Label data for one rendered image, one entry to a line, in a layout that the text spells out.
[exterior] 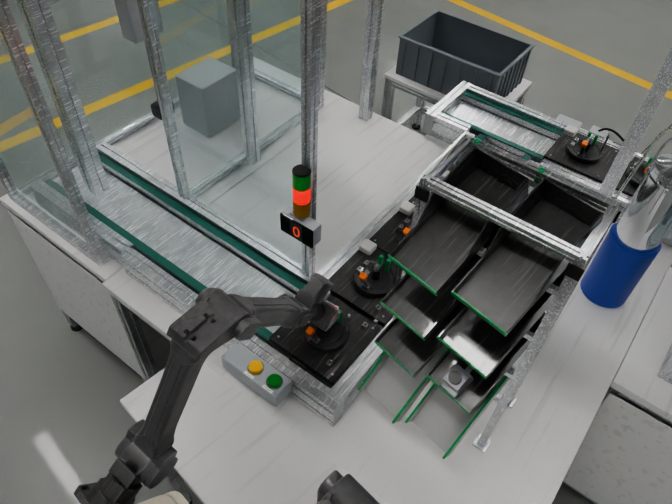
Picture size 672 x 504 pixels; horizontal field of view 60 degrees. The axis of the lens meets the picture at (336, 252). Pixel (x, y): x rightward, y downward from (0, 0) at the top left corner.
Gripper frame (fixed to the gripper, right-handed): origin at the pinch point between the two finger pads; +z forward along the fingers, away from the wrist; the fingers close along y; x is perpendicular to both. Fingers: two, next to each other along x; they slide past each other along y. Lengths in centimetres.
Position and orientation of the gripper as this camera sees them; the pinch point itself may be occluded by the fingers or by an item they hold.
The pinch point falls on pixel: (327, 310)
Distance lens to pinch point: 165.9
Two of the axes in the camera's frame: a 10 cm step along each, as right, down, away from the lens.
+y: -8.0, -4.8, 3.6
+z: 3.6, 1.1, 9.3
